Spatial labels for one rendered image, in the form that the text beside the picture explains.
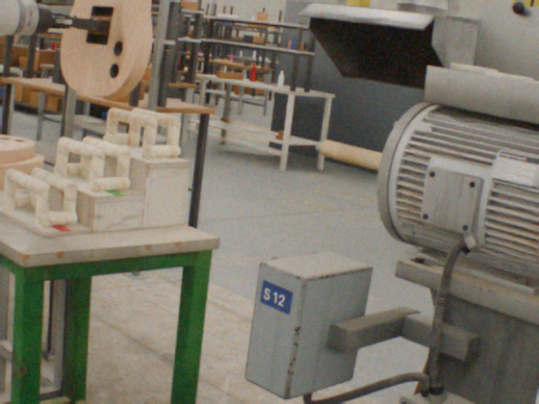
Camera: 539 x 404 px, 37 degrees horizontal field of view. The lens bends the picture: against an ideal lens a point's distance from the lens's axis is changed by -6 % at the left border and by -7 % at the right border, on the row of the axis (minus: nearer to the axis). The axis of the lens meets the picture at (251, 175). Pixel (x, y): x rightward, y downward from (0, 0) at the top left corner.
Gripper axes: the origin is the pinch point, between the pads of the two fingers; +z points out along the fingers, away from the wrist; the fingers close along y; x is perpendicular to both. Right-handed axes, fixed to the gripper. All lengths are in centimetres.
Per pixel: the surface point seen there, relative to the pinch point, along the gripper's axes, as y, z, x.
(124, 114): -1.0, 13.4, -23.2
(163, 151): 11.4, 17.8, -30.9
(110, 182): 11.2, 1.6, -38.6
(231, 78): -555, 601, -42
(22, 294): 23, -30, -61
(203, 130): -264, 291, -65
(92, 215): 13.7, -4.7, -46.3
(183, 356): 25, 20, -83
